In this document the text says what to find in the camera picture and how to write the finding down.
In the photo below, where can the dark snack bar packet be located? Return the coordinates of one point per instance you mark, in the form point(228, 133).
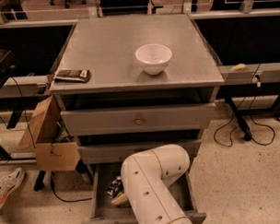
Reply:
point(82, 76)

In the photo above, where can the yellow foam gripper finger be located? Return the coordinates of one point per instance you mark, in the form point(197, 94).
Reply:
point(120, 199)

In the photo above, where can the brown cardboard box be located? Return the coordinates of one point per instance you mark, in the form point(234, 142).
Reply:
point(51, 155)

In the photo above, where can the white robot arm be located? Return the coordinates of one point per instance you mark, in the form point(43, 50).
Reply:
point(146, 177)

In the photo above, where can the black table leg right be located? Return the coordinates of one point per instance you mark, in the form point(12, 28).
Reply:
point(241, 121)

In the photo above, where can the grey top drawer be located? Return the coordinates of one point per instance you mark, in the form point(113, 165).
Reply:
point(139, 119)

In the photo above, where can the grey middle drawer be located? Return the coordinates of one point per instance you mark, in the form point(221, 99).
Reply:
point(119, 152)

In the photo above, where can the grey open bottom drawer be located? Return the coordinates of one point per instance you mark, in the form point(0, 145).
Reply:
point(104, 212)

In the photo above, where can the white running shoe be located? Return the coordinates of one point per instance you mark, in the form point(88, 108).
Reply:
point(10, 183)

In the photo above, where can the yellow foam piece on rail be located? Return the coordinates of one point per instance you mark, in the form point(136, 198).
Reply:
point(238, 67)

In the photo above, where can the white ceramic bowl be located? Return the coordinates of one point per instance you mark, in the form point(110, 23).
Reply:
point(153, 58)

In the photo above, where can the grey wooden drawer cabinet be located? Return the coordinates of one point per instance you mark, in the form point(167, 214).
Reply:
point(106, 47)

